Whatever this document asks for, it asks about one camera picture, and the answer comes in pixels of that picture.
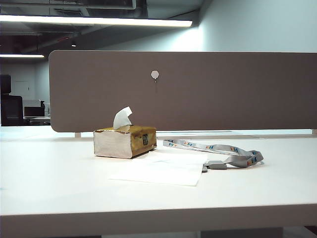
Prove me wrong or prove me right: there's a white pulled-out tissue sheet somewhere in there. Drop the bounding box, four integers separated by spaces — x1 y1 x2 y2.
108 152 209 187

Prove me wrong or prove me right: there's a white tissue protruding from box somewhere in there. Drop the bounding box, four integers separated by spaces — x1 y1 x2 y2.
113 106 134 130

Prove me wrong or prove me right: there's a gold tissue box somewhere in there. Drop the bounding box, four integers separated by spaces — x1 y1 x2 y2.
93 124 158 159

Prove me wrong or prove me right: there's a long brown desk divider panel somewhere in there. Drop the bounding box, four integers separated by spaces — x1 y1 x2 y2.
49 49 317 133

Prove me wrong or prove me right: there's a long ceiling light strip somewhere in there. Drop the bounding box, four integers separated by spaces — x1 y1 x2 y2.
0 14 193 28

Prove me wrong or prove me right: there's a black office chair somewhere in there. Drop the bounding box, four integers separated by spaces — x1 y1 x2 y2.
0 74 25 126

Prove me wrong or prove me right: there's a short ceiling light strip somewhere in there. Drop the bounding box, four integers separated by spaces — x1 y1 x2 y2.
0 54 45 59

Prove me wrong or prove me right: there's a grey printed lanyard strap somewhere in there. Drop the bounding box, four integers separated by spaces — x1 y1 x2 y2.
162 138 264 170

